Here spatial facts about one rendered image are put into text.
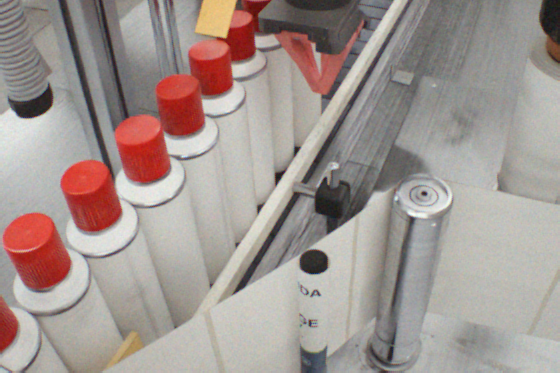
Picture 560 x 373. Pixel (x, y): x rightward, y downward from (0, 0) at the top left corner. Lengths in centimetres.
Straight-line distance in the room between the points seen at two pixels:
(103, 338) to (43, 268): 8
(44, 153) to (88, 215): 47
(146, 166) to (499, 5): 87
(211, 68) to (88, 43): 14
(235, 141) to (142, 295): 15
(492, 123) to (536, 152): 20
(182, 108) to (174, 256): 11
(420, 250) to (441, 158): 31
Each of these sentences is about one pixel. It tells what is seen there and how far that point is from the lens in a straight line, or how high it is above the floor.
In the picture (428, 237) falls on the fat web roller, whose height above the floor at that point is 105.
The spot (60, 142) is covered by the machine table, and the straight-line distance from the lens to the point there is 84.
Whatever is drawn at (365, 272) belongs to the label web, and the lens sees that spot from 41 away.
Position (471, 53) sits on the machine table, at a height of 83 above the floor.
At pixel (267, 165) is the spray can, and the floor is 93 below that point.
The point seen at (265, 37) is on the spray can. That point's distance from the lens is 55.
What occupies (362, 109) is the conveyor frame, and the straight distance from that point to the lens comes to 75.
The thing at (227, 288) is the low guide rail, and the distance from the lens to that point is 51.
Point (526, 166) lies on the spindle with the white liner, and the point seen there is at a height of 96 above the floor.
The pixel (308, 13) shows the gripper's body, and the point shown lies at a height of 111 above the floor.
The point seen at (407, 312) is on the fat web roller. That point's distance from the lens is 43.
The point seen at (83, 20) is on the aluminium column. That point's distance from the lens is 53.
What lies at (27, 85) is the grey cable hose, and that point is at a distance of 44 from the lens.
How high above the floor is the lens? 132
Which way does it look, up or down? 41 degrees down
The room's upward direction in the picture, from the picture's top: 3 degrees counter-clockwise
